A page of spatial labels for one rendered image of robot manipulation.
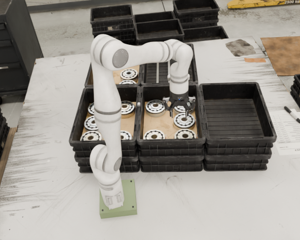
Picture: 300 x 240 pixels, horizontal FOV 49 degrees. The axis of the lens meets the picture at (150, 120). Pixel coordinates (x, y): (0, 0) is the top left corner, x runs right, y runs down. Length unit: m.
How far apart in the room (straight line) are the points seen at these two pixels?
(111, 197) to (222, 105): 0.75
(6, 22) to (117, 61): 1.98
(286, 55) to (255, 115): 2.12
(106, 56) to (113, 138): 0.31
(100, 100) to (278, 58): 2.85
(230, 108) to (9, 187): 1.15
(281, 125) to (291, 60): 1.89
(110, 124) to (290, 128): 1.08
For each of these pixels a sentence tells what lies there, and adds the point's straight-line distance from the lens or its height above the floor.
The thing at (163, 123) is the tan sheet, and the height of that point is 0.83.
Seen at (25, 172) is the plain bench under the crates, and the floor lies 0.70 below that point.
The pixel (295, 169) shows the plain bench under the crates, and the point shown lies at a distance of 1.70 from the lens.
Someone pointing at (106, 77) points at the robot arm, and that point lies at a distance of 1.06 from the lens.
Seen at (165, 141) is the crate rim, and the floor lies 0.93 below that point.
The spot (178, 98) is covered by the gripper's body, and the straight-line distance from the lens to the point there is 1.31.
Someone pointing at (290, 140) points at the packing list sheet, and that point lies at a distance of 1.82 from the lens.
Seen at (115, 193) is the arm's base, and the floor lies 0.85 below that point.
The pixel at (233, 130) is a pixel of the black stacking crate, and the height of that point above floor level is 0.83.
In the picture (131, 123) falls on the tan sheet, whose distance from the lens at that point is 1.64.
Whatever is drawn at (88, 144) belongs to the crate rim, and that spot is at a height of 0.92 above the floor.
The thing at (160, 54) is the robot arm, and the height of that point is 1.37.
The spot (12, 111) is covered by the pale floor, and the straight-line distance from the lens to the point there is 3.32.
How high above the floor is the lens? 1.96
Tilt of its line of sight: 43 degrees down
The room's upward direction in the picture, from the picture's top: 5 degrees counter-clockwise
